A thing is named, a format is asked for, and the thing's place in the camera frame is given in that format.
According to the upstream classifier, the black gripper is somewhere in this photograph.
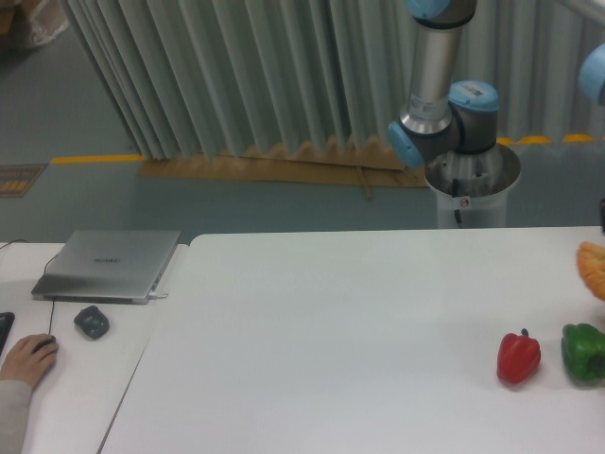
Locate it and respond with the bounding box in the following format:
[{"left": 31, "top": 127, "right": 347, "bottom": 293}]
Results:
[{"left": 599, "top": 199, "right": 605, "bottom": 235}]

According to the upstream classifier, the black computer mouse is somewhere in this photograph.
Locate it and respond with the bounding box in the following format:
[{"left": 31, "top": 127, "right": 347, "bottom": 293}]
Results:
[{"left": 31, "top": 336, "right": 57, "bottom": 355}]

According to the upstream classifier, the grey sleeved forearm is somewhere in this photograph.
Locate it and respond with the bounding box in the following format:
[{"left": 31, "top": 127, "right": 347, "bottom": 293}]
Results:
[{"left": 1, "top": 379, "right": 32, "bottom": 454}]

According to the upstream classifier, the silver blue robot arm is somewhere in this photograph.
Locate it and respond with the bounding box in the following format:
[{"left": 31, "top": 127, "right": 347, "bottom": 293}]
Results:
[{"left": 389, "top": 1, "right": 604, "bottom": 229}]

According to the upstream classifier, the person's bare hand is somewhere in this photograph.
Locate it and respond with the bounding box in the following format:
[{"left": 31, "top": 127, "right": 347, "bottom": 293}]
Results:
[{"left": 1, "top": 334, "right": 60, "bottom": 390}]

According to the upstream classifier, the green bell pepper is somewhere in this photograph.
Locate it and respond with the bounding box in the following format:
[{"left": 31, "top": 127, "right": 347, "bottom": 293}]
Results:
[{"left": 561, "top": 323, "right": 604, "bottom": 381}]

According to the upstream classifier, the red bell pepper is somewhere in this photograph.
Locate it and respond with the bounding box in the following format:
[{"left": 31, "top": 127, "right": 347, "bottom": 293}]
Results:
[{"left": 496, "top": 328, "right": 541, "bottom": 385}]

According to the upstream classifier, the brown cardboard sheet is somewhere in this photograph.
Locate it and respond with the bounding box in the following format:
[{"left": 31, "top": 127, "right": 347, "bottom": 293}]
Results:
[{"left": 138, "top": 135, "right": 426, "bottom": 200}]

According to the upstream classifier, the grey-green folding curtain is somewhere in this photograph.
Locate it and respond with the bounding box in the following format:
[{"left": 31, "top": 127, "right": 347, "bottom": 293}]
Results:
[{"left": 62, "top": 1, "right": 604, "bottom": 159}]

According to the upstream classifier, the white usb plug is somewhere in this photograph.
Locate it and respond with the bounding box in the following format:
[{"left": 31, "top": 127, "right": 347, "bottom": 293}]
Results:
[{"left": 148, "top": 292, "right": 169, "bottom": 300}]

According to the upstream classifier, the silver closed laptop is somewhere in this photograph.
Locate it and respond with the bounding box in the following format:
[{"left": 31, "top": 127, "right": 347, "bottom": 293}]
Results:
[{"left": 31, "top": 230, "right": 181, "bottom": 305}]

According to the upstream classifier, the dark grey earbuds case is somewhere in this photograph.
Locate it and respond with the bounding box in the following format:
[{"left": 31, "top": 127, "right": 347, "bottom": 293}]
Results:
[{"left": 74, "top": 306, "right": 111, "bottom": 341}]

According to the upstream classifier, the black keyboard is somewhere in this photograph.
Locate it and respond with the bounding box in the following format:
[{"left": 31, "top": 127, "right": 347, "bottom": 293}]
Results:
[{"left": 0, "top": 312, "right": 15, "bottom": 354}]

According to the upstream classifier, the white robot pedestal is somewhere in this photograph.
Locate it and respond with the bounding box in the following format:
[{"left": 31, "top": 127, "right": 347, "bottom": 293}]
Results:
[{"left": 424, "top": 144, "right": 521, "bottom": 229}]

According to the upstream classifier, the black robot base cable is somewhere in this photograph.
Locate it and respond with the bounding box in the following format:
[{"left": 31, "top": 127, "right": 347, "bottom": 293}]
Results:
[{"left": 451, "top": 178, "right": 465, "bottom": 230}]

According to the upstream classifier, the black mouse cable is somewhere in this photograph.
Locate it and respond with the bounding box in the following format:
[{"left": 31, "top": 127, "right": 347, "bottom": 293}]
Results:
[{"left": 0, "top": 238, "right": 66, "bottom": 336}]

